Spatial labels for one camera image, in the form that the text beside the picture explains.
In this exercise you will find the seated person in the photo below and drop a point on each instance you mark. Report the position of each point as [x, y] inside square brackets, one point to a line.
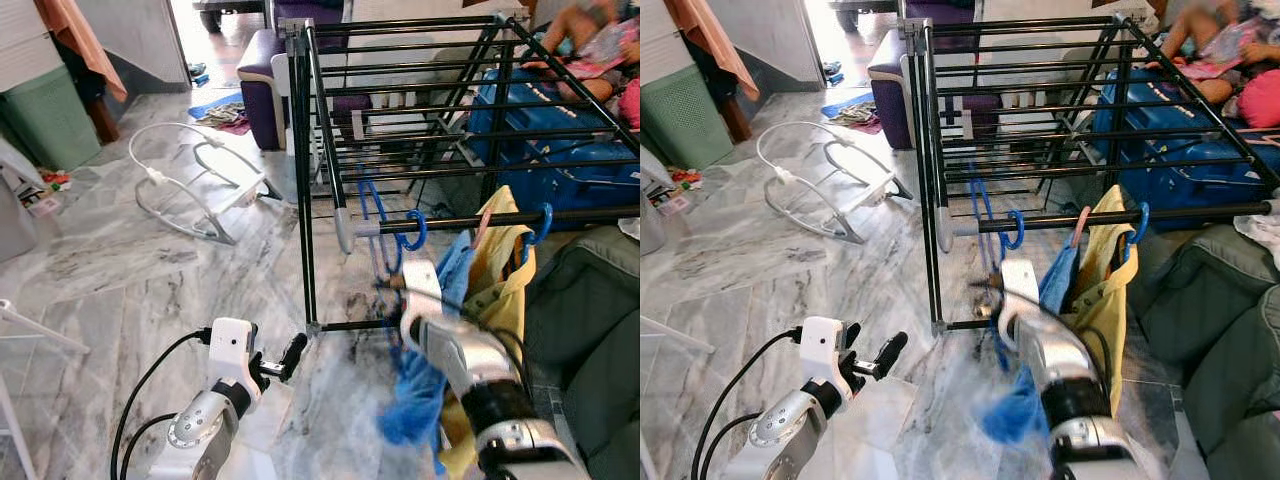
[575, 25]
[1195, 25]

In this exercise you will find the dark green sofa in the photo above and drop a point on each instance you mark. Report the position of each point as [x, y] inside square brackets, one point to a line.
[1210, 330]
[580, 320]

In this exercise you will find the pink red cushion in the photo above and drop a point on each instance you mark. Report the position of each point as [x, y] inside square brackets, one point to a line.
[1262, 100]
[630, 105]

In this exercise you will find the blue plastic hanger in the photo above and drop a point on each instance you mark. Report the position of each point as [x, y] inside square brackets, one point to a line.
[545, 225]
[1143, 225]
[422, 230]
[1019, 230]

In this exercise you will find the purple armchair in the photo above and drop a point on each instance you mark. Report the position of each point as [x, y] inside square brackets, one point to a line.
[890, 100]
[262, 100]

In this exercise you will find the pink plastic hanger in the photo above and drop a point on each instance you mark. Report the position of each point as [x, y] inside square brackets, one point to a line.
[480, 228]
[1078, 228]

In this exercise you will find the yellow garment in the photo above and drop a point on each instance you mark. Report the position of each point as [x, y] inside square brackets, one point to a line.
[505, 290]
[1105, 290]

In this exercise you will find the white baby bouncer frame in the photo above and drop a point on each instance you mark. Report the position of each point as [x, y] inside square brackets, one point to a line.
[157, 180]
[783, 180]

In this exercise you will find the green laundry basket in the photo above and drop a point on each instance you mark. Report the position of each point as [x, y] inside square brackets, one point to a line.
[685, 125]
[50, 125]

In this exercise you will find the small colourful packet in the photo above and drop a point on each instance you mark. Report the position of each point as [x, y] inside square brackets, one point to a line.
[48, 192]
[675, 192]

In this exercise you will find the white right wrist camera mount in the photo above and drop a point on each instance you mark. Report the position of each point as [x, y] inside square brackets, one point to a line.
[422, 300]
[1020, 295]

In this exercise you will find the blue garment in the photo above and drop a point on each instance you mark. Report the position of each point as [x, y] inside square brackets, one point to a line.
[1015, 410]
[415, 400]

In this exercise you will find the blue floor mat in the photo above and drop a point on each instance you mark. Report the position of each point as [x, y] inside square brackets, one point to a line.
[838, 103]
[205, 103]

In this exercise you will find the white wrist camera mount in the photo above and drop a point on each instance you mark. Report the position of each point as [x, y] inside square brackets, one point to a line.
[1020, 295]
[422, 300]
[230, 350]
[822, 350]

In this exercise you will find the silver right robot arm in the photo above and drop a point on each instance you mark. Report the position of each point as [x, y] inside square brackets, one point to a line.
[470, 350]
[1050, 355]

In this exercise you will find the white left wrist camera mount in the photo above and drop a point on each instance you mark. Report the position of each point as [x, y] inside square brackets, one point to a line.
[230, 350]
[822, 350]

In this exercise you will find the black metal drying rack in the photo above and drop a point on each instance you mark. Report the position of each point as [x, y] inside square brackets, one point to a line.
[1200, 212]
[600, 211]

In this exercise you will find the orange brown wooden table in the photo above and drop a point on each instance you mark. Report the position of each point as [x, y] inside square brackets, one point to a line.
[710, 40]
[75, 40]

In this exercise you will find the large blue storage case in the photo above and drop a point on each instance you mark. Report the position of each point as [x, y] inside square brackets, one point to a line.
[1180, 180]
[560, 180]

